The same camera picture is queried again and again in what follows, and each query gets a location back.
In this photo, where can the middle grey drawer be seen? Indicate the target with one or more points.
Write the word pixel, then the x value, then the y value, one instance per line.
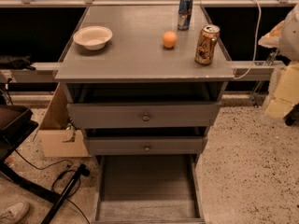
pixel 145 146

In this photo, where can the cardboard box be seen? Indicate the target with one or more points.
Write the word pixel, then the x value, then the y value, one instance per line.
pixel 58 135

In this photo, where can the white shoe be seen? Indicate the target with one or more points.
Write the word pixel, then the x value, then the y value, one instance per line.
pixel 15 213

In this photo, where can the black chair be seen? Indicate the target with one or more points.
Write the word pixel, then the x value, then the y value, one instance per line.
pixel 15 126

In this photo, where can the white bowl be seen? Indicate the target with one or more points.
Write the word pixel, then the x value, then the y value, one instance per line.
pixel 92 37

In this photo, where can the orange soda can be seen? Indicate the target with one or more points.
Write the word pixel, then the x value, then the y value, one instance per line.
pixel 206 44

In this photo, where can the orange fruit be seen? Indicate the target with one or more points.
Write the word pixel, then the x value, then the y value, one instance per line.
pixel 169 40

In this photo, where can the black stand leg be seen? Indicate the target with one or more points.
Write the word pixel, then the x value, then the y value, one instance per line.
pixel 82 170

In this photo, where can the grey drawer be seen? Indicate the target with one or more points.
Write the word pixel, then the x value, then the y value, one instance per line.
pixel 145 146
pixel 154 189
pixel 152 115

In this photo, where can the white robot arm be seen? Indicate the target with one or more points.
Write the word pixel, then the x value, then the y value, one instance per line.
pixel 284 84

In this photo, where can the top grey drawer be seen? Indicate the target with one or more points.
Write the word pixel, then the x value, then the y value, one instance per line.
pixel 152 115

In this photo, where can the bottom grey drawer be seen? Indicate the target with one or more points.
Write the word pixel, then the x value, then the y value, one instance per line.
pixel 154 189

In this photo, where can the blue energy drink can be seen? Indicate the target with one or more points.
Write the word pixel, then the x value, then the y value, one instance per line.
pixel 184 14

